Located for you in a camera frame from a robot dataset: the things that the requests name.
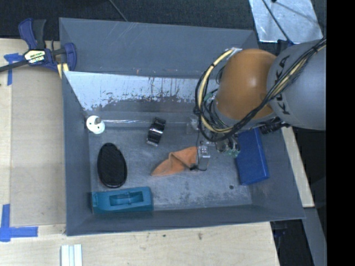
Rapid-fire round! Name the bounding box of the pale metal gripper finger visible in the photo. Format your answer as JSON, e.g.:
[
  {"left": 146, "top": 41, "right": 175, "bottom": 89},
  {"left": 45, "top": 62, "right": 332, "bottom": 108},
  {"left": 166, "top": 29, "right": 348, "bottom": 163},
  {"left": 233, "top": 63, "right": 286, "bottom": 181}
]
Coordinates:
[{"left": 197, "top": 145, "right": 211, "bottom": 172}]

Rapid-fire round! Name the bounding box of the clear glass thing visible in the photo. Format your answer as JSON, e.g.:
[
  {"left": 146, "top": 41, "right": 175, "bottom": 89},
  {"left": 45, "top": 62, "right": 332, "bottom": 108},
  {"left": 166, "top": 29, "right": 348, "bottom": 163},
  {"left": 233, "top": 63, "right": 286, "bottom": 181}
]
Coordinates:
[{"left": 185, "top": 115, "right": 200, "bottom": 135}]

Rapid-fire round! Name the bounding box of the orange cloth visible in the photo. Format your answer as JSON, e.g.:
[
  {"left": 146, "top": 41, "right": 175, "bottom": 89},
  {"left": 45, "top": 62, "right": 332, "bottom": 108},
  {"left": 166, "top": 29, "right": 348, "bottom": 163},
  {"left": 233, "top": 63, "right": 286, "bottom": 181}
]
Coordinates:
[{"left": 150, "top": 146, "right": 199, "bottom": 177}]

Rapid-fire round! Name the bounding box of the blue box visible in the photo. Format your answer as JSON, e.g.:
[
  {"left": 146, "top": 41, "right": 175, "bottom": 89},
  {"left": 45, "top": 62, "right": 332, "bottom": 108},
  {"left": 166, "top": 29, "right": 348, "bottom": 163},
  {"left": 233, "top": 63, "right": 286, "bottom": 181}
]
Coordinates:
[{"left": 234, "top": 127, "right": 271, "bottom": 186}]

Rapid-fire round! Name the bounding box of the black ribbed clip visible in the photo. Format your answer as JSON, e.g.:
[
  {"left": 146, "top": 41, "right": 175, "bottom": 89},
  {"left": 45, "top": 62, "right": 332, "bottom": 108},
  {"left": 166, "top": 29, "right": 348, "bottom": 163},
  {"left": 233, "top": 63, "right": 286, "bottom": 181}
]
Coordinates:
[{"left": 145, "top": 116, "right": 167, "bottom": 147}]

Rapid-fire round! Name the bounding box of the teal tape dispenser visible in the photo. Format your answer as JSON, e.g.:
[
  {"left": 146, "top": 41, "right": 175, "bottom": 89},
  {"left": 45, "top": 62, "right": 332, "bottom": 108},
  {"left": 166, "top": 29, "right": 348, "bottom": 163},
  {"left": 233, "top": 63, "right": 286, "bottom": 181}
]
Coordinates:
[{"left": 89, "top": 186, "right": 155, "bottom": 216}]

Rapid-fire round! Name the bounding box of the black oval case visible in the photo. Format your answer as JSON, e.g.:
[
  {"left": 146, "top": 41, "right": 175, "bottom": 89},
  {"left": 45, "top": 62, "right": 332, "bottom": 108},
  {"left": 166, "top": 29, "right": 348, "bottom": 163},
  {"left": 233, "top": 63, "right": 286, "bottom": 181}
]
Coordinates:
[{"left": 96, "top": 142, "right": 129, "bottom": 189}]

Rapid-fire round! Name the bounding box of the grey metal bin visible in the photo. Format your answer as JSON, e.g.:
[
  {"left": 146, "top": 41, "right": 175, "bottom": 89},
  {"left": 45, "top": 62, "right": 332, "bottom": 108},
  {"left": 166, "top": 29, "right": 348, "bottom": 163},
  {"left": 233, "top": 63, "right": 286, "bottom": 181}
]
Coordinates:
[{"left": 58, "top": 17, "right": 306, "bottom": 237}]

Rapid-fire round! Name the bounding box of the white round knob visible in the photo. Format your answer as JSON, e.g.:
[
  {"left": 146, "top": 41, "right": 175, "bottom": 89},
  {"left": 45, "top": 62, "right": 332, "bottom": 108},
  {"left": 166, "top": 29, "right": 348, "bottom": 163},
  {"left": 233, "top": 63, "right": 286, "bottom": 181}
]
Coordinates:
[{"left": 85, "top": 115, "right": 107, "bottom": 135}]

